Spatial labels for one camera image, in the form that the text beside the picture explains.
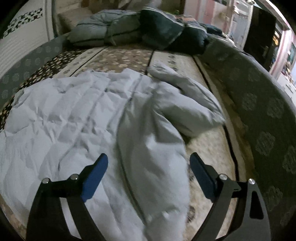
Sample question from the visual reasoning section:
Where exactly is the light blue puffer jacket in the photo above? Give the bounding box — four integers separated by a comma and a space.
1, 63, 225, 240

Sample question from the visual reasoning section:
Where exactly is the white patterned wardrobe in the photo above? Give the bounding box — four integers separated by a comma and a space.
1, 0, 54, 76

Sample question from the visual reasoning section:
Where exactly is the white cabinet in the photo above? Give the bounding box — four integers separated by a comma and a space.
228, 0, 253, 50

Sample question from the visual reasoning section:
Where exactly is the beige pillow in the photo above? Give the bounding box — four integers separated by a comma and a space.
58, 8, 92, 35

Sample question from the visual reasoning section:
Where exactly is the black open door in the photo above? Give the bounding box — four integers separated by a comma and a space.
243, 6, 281, 71

